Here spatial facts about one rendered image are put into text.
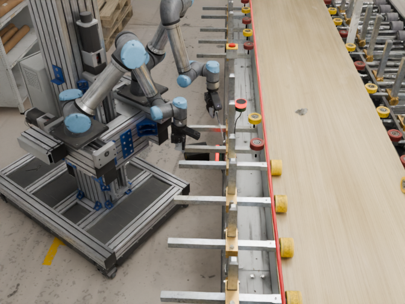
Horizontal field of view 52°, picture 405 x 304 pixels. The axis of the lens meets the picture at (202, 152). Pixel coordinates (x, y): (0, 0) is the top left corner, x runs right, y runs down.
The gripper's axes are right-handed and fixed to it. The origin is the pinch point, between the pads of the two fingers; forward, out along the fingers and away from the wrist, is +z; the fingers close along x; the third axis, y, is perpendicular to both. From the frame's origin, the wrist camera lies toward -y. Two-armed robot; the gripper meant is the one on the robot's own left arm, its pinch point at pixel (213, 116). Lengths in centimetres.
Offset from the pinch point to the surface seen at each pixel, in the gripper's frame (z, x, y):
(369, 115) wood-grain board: 0, -90, -28
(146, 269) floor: 90, 56, -32
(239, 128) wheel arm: 7.4, -14.7, -7.0
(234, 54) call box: -28.5, -20.0, 20.8
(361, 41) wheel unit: 3, -151, 70
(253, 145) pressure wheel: -1.1, -12.1, -34.2
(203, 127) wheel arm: 7.2, 6.3, 0.8
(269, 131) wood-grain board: -0.5, -25.8, -24.8
